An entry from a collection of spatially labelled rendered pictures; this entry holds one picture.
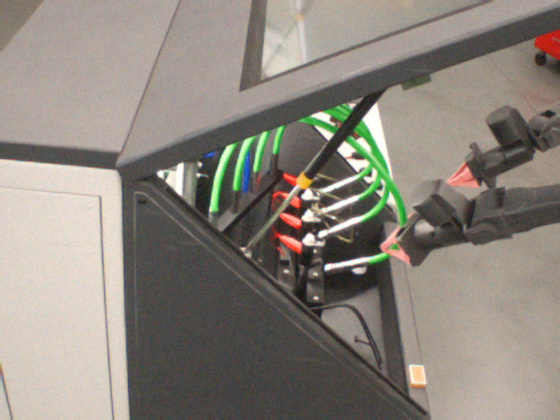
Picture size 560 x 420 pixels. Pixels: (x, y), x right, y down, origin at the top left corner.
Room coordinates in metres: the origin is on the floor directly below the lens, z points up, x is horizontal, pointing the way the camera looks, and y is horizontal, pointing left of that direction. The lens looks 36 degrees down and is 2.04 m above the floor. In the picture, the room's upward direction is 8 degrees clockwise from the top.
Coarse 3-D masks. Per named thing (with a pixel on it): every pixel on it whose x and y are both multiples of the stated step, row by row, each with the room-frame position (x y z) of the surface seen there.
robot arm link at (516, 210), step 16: (480, 192) 1.01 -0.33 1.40; (496, 192) 1.00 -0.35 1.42; (512, 192) 0.98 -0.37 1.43; (528, 192) 0.96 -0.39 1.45; (544, 192) 0.95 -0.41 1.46; (480, 208) 0.97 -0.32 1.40; (496, 208) 0.97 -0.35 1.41; (512, 208) 0.94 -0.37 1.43; (528, 208) 0.93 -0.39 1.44; (544, 208) 0.93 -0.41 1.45; (496, 224) 0.95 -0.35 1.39; (512, 224) 0.94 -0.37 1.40; (528, 224) 0.93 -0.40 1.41; (544, 224) 0.93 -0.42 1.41; (496, 240) 0.95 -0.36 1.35
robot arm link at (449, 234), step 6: (450, 222) 0.99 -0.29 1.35; (456, 222) 0.99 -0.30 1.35; (438, 228) 1.00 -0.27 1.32; (444, 228) 1.00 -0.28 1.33; (450, 228) 0.99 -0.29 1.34; (456, 228) 0.98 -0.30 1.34; (462, 228) 0.99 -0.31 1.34; (438, 234) 1.00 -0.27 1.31; (444, 234) 0.99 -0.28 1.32; (450, 234) 0.98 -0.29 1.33; (456, 234) 0.98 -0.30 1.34; (462, 234) 0.98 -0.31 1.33; (444, 240) 0.99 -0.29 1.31; (450, 240) 0.98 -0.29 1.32; (456, 240) 0.98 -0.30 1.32; (462, 240) 0.97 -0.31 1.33; (468, 240) 0.98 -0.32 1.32; (444, 246) 1.00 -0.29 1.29
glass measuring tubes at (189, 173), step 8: (192, 160) 1.19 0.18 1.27; (184, 168) 1.22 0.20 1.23; (192, 168) 1.20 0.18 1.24; (184, 176) 1.23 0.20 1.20; (192, 176) 1.20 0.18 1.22; (176, 184) 1.19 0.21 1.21; (184, 184) 1.20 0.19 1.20; (192, 184) 1.21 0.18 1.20; (184, 192) 1.20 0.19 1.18; (192, 192) 1.20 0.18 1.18; (192, 200) 1.21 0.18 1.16
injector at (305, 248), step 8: (304, 248) 1.19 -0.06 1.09; (312, 248) 1.19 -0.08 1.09; (304, 256) 1.19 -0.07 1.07; (312, 256) 1.19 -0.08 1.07; (304, 264) 1.19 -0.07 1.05; (312, 264) 1.19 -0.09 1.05; (304, 272) 1.19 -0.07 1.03; (304, 280) 1.19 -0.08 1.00; (296, 288) 1.20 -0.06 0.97; (296, 296) 1.19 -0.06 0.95
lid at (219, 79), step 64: (192, 0) 1.42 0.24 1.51; (256, 0) 1.26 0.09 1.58; (320, 0) 1.18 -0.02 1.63; (384, 0) 1.08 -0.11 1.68; (448, 0) 1.00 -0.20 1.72; (512, 0) 0.90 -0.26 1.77; (192, 64) 1.06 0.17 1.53; (256, 64) 1.00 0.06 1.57; (320, 64) 0.89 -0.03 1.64; (384, 64) 0.84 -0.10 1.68; (448, 64) 0.84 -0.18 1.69; (192, 128) 0.83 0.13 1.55; (256, 128) 0.82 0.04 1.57
